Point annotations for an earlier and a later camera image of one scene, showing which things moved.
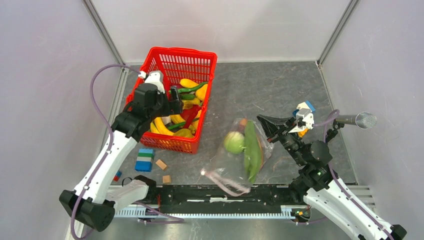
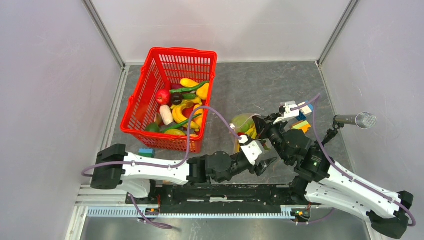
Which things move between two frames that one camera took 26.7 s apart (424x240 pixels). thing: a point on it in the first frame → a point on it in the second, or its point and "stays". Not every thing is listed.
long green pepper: [188, 89] stays
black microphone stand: [331, 133] stays
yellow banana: [157, 126] → [252, 132]
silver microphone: [363, 120] stays
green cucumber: [188, 96] stays
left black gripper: [175, 106] → [262, 166]
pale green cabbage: [234, 142] → [242, 122]
